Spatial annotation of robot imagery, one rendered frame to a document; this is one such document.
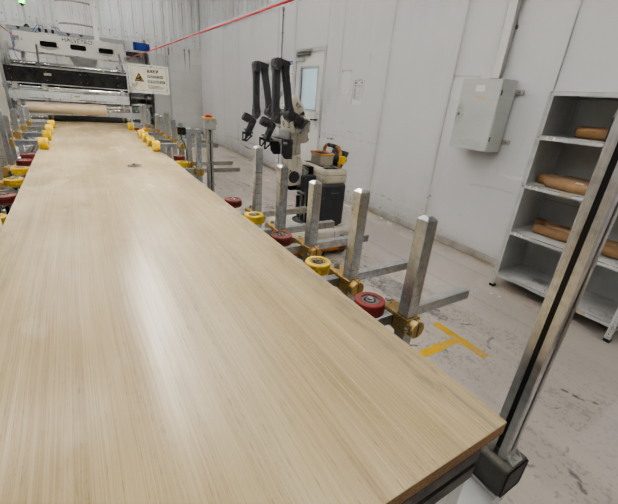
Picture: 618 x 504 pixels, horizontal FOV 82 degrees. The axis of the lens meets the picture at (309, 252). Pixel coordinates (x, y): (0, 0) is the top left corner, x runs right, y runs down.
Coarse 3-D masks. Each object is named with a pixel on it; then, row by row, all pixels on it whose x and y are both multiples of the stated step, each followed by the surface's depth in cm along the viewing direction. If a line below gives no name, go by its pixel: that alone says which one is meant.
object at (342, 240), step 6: (366, 234) 152; (318, 240) 141; (324, 240) 142; (330, 240) 142; (336, 240) 143; (342, 240) 145; (366, 240) 152; (288, 246) 133; (294, 246) 134; (300, 246) 135; (324, 246) 141; (330, 246) 143; (336, 246) 145; (294, 252) 135; (300, 252) 136
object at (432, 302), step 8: (456, 288) 114; (464, 288) 115; (432, 296) 108; (440, 296) 108; (448, 296) 109; (456, 296) 111; (464, 296) 113; (424, 304) 103; (432, 304) 105; (440, 304) 108; (448, 304) 110; (384, 312) 98; (424, 312) 105; (384, 320) 96
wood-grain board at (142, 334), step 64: (64, 128) 365; (64, 192) 159; (128, 192) 167; (192, 192) 176; (0, 256) 99; (64, 256) 102; (128, 256) 105; (192, 256) 108; (256, 256) 112; (0, 320) 73; (64, 320) 75; (128, 320) 76; (192, 320) 78; (256, 320) 80; (320, 320) 82; (0, 384) 58; (64, 384) 59; (128, 384) 60; (192, 384) 61; (256, 384) 62; (320, 384) 64; (384, 384) 65; (448, 384) 66; (0, 448) 48; (64, 448) 49; (128, 448) 50; (192, 448) 50; (256, 448) 51; (320, 448) 52; (384, 448) 53; (448, 448) 54
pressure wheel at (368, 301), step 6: (360, 294) 93; (366, 294) 94; (372, 294) 94; (354, 300) 92; (360, 300) 91; (366, 300) 91; (372, 300) 91; (378, 300) 92; (384, 300) 92; (360, 306) 89; (366, 306) 88; (372, 306) 88; (378, 306) 89; (384, 306) 90; (372, 312) 89; (378, 312) 89
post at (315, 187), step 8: (312, 184) 124; (320, 184) 124; (312, 192) 124; (320, 192) 125; (312, 200) 125; (320, 200) 127; (312, 208) 126; (312, 216) 127; (312, 224) 129; (312, 232) 130; (312, 240) 131
